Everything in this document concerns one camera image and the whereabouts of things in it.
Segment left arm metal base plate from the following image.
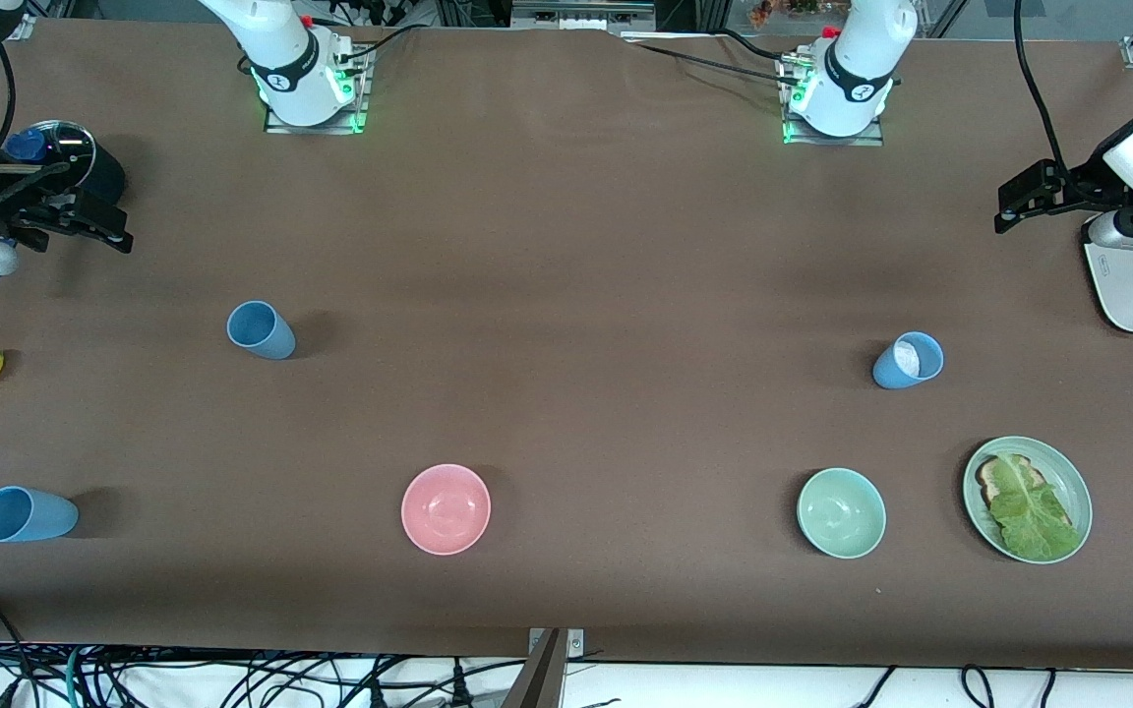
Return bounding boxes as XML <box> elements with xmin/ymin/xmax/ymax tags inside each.
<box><xmin>781</xmin><ymin>59</ymin><xmax>885</xmax><ymax>148</ymax></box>

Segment blue cup with white filling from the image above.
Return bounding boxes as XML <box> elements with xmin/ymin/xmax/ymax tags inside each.
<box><xmin>871</xmin><ymin>331</ymin><xmax>945</xmax><ymax>390</ymax></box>

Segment pale green bowl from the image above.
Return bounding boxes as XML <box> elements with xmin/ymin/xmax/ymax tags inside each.
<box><xmin>796</xmin><ymin>467</ymin><xmax>888</xmax><ymax>561</ymax></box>

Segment black base cable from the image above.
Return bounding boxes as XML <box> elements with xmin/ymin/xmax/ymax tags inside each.
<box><xmin>335</xmin><ymin>18</ymin><xmax>430</xmax><ymax>66</ymax></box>
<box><xmin>626</xmin><ymin>29</ymin><xmax>804</xmax><ymax>86</ymax></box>

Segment pale green plate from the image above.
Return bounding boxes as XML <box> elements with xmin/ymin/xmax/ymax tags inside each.
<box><xmin>962</xmin><ymin>436</ymin><xmax>1095</xmax><ymax>565</ymax></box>

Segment black left base cable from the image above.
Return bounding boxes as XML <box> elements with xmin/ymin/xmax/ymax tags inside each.
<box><xmin>626</xmin><ymin>29</ymin><xmax>804</xmax><ymax>86</ymax></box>

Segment green lettuce leaf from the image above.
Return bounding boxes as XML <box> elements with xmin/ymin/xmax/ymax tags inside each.
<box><xmin>987</xmin><ymin>454</ymin><xmax>1085</xmax><ymax>562</ymax></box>

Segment small metal bracket plate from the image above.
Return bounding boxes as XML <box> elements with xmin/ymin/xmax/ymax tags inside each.
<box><xmin>528</xmin><ymin>627</ymin><xmax>586</xmax><ymax>659</ymax></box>

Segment dark blue saucepan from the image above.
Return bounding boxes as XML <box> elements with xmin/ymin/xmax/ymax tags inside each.
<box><xmin>0</xmin><ymin>138</ymin><xmax>128</xmax><ymax>293</ymax></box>

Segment pink bowl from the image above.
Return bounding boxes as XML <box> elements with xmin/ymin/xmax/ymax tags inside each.
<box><xmin>400</xmin><ymin>463</ymin><xmax>493</xmax><ymax>557</ymax></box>

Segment glass lid with blue knob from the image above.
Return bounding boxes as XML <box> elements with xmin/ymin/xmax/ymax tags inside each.
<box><xmin>2</xmin><ymin>120</ymin><xmax>97</xmax><ymax>198</ymax></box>

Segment plain blue cup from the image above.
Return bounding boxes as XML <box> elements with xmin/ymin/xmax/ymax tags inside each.
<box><xmin>0</xmin><ymin>486</ymin><xmax>80</xmax><ymax>544</ymax></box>
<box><xmin>226</xmin><ymin>300</ymin><xmax>297</xmax><ymax>361</ymax></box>

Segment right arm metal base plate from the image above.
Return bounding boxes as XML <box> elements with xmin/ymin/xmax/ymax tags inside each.
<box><xmin>264</xmin><ymin>44</ymin><xmax>372</xmax><ymax>136</ymax></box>

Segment orange background items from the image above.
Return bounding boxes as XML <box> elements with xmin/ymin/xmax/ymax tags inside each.
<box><xmin>748</xmin><ymin>0</ymin><xmax>825</xmax><ymax>28</ymax></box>

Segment toasted bread slice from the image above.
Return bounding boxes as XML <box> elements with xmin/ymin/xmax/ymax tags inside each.
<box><xmin>977</xmin><ymin>454</ymin><xmax>1045</xmax><ymax>508</ymax></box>

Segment dark slanted pole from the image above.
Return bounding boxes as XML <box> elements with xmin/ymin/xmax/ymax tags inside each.
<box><xmin>500</xmin><ymin>629</ymin><xmax>568</xmax><ymax>708</ymax></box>

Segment white power strip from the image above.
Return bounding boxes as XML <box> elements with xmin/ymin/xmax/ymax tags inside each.
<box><xmin>512</xmin><ymin>0</ymin><xmax>657</xmax><ymax>33</ymax></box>

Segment black right base cable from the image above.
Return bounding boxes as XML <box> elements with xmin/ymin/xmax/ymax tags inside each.
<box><xmin>335</xmin><ymin>18</ymin><xmax>430</xmax><ymax>66</ymax></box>

